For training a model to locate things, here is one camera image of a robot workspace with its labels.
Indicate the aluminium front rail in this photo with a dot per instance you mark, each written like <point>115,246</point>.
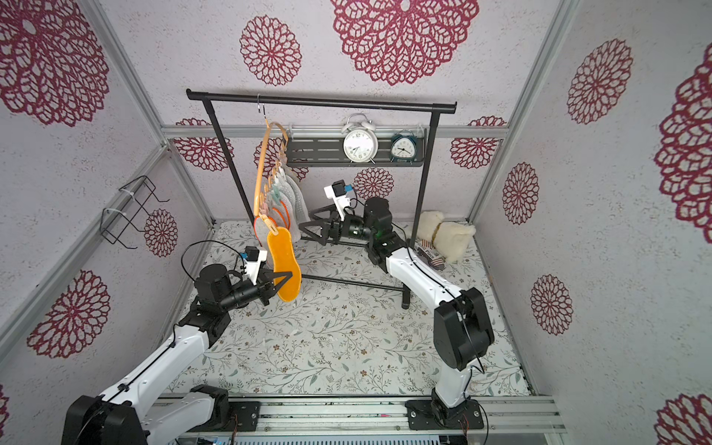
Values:
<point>345,414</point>

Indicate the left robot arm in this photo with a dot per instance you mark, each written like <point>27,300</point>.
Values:
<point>125,412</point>

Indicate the white grey insole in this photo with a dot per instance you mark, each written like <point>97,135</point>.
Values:
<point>300,209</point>

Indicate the dark green alarm clock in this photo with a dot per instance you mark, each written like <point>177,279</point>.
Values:
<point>403,148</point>

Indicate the black wall shelf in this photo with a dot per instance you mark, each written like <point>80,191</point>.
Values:
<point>328,152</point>

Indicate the cream plush toy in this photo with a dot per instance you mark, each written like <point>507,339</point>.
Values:
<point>450,239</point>

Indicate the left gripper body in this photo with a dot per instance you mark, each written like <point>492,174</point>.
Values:
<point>247,293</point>

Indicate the striped small box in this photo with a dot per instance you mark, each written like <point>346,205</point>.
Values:
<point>429,255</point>

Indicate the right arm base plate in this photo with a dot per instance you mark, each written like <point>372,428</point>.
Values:
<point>434,415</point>

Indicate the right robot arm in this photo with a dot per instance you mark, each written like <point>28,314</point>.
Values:
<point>462,331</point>

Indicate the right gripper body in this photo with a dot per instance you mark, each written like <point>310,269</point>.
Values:
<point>336,227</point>

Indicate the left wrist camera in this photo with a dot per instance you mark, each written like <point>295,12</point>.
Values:
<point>254,257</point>

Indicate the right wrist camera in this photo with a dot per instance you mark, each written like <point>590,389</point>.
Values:
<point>338,193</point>

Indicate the white alarm clock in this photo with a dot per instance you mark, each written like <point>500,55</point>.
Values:
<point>360,143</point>

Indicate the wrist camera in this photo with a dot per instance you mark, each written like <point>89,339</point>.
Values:
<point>338,193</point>
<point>254,257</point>

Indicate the black clothes rack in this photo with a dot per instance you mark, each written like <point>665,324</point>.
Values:
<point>255,159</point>

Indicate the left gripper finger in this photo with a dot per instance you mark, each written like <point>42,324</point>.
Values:
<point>275,278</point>
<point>266,295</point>

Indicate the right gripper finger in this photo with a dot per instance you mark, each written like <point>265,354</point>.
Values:
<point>326,213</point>
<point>318,231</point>

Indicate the red orange insole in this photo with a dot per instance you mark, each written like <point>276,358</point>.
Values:
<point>261,230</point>

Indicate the black wire wall hook rack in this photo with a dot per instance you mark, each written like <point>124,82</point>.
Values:
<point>135,194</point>

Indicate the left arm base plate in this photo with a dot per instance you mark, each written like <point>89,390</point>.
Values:
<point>238,416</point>

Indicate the yellow shoe insole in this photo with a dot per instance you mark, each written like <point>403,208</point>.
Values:
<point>281,247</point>

